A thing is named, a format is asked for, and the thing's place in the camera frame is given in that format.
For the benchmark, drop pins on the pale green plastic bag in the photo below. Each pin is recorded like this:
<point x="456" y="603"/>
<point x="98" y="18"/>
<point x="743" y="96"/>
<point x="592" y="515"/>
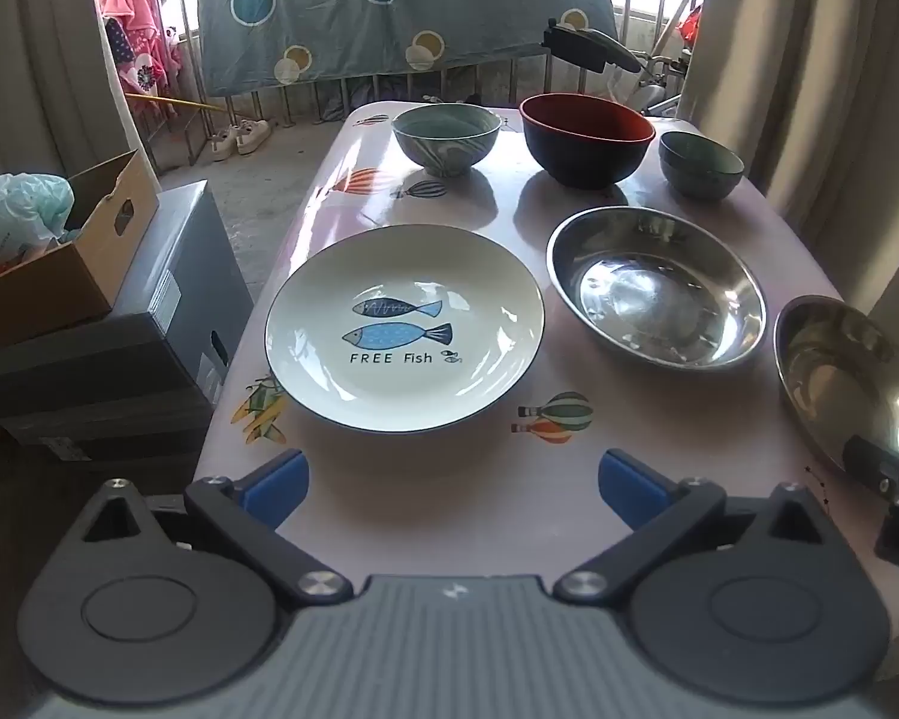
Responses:
<point x="15" y="217"/>

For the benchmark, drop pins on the white shoe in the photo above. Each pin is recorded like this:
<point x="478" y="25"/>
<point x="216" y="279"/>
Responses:
<point x="253" y="136"/>
<point x="223" y="144"/>

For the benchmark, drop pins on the white fish print plate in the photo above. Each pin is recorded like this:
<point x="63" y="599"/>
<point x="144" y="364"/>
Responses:
<point x="404" y="277"/>

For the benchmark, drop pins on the black exercise bike seat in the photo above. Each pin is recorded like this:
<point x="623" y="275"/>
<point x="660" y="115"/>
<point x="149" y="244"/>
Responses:
<point x="580" y="45"/>

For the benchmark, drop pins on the small green bowl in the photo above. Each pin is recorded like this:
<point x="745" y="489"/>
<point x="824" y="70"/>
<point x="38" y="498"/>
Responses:
<point x="700" y="150"/>
<point x="700" y="186"/>

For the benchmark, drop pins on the marbled green bowl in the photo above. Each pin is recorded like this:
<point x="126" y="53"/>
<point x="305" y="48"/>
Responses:
<point x="442" y="146"/>

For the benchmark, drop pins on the large steel bowl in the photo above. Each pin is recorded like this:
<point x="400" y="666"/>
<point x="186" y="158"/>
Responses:
<point x="644" y="292"/>

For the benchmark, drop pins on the exercise bike frame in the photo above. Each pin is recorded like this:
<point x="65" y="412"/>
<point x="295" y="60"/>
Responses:
<point x="655" y="94"/>

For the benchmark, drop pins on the yellow stick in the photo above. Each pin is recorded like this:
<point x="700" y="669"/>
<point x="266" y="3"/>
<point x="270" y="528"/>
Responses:
<point x="180" y="102"/>

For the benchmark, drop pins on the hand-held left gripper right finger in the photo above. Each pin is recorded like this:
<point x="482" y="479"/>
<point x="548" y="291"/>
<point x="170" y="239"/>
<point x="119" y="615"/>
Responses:
<point x="629" y="490"/>

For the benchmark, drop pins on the cardboard box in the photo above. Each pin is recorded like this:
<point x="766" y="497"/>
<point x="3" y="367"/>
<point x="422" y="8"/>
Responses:
<point x="60" y="292"/>

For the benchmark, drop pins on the grey storage box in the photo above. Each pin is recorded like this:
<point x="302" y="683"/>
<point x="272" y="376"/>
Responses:
<point x="187" y="255"/>

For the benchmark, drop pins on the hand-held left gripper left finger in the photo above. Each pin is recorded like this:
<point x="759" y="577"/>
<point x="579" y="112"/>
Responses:
<point x="277" y="490"/>

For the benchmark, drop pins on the red and black bowl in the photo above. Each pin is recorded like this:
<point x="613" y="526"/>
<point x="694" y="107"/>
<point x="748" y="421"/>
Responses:
<point x="584" y="157"/>

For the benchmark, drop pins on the black box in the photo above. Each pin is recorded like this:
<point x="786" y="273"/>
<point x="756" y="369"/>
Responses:
<point x="82" y="382"/>

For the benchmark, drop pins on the metal balcony railing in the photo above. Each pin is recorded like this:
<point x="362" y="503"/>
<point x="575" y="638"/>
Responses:
<point x="192" y="75"/>

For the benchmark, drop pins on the beige curtain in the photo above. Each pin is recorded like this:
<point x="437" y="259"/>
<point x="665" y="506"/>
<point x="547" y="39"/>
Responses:
<point x="37" y="52"/>
<point x="831" y="90"/>

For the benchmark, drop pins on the pink floral garment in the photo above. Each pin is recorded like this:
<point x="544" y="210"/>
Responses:
<point x="146" y="71"/>

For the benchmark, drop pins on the blue blanket with circles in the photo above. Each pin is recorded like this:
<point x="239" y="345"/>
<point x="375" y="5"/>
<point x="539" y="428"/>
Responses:
<point x="329" y="30"/>

